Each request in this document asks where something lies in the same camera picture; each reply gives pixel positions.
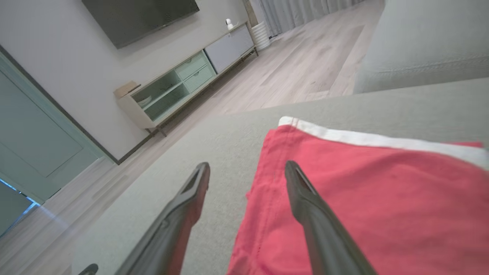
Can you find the white bowls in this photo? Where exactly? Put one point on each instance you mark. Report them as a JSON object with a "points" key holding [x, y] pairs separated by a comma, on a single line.
{"points": [[144, 101]]}

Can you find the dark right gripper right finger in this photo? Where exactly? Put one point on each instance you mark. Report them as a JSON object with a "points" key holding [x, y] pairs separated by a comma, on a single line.
{"points": [[324, 236]]}

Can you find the small cardboard box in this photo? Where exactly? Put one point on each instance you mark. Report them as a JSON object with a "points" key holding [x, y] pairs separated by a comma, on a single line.
{"points": [[126, 89]]}

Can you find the small white security camera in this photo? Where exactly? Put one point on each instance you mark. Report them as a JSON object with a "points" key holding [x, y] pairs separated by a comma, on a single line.
{"points": [[229, 24]]}

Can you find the teal green door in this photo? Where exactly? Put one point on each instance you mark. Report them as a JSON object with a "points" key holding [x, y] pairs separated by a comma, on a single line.
{"points": [[34, 145]]}

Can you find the red basketball jersey white trim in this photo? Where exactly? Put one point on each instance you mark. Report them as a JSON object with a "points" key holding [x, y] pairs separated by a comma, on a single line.
{"points": [[382, 210]]}

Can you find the black wall television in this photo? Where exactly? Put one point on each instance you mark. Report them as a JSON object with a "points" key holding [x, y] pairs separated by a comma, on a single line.
{"points": [[137, 19]]}

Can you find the grey curtains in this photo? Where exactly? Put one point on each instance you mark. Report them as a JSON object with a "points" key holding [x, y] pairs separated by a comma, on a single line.
{"points": [[298, 13]]}

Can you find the white ribbed cylinder appliance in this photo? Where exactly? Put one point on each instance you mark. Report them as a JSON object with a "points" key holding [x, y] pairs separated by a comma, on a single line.
{"points": [[261, 36]]}

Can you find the white green television cabinet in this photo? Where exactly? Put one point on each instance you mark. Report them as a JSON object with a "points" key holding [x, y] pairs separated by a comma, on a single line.
{"points": [[229, 49]]}

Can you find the grey sofa section with seam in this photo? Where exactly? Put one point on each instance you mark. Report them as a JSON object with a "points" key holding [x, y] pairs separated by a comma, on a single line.
{"points": [[428, 38]]}

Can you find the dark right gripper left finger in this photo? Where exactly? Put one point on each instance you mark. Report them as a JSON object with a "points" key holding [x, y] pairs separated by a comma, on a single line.
{"points": [[175, 229]]}

